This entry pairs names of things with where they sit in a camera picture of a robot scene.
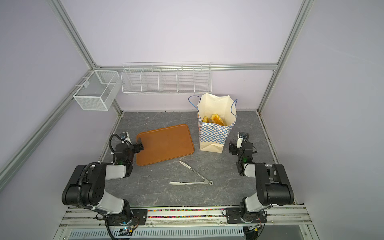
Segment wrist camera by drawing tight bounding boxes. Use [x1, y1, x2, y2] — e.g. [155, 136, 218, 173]
[120, 132, 132, 145]
[237, 132, 246, 149]

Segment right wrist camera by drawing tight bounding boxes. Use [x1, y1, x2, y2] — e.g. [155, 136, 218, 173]
[237, 132, 246, 149]

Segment metal tongs with white tips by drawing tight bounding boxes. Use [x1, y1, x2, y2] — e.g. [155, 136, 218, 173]
[169, 161, 214, 186]

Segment ridged long bread loaf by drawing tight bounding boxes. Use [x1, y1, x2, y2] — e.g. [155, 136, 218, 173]
[211, 114, 227, 126]

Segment yellow bread roll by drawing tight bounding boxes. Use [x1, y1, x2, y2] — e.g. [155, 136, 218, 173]
[202, 117, 210, 123]

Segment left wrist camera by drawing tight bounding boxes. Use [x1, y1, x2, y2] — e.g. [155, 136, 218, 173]
[120, 132, 132, 145]

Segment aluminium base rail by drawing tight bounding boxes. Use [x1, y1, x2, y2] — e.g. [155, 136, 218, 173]
[54, 205, 319, 240]

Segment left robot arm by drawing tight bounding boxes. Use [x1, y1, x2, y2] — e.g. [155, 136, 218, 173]
[62, 139, 144, 221]

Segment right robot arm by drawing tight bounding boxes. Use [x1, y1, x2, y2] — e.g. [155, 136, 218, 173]
[225, 142, 294, 224]

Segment blue checkered paper bag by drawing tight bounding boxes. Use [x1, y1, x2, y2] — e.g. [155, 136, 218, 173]
[188, 93, 238, 154]

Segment aluminium frame post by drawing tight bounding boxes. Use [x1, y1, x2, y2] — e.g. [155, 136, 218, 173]
[94, 62, 279, 71]

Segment white wire shelf basket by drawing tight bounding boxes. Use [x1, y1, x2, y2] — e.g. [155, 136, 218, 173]
[121, 69, 212, 95]

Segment brown plastic tray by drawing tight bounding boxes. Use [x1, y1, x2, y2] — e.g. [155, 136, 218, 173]
[136, 124, 195, 167]

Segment white mesh box basket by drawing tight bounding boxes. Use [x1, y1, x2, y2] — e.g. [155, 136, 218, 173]
[74, 70, 122, 111]

